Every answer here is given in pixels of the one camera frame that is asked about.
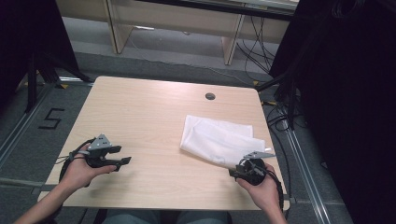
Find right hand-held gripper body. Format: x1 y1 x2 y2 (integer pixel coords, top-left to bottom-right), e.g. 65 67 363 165
235 150 276 187

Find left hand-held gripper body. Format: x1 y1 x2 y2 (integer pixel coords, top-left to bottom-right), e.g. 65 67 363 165
84 133 114 169

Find white mesh laundry bag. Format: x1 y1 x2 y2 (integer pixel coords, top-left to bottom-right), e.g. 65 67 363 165
179 114 267 171

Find person's right hand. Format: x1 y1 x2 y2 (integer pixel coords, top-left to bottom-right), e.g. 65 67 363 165
236 162 284 213

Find person's left hand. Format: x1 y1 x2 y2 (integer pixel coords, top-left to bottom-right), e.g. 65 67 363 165
60 144 118 191

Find person's blue jeans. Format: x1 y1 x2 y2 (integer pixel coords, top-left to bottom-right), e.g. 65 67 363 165
102 209 233 224

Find black metal stand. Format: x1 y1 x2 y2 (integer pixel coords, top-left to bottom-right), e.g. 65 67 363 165
23 51 93 114

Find black curtain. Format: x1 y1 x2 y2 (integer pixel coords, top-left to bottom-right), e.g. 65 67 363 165
0 0 92 115
268 0 396 224

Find light wooden desk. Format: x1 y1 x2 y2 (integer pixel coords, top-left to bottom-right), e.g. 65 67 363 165
55 0 301 66

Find right hand-held gripper black cable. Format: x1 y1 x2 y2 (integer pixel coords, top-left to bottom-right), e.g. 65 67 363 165
263 169 286 216

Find aluminium floor rail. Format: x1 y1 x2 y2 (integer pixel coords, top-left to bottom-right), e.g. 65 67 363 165
279 119 332 224
0 77 94 171

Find black floor cables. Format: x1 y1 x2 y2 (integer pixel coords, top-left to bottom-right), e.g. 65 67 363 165
261 92 301 203

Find bundle of black hanging cables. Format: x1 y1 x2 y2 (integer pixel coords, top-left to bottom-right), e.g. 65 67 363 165
235 14 281 82

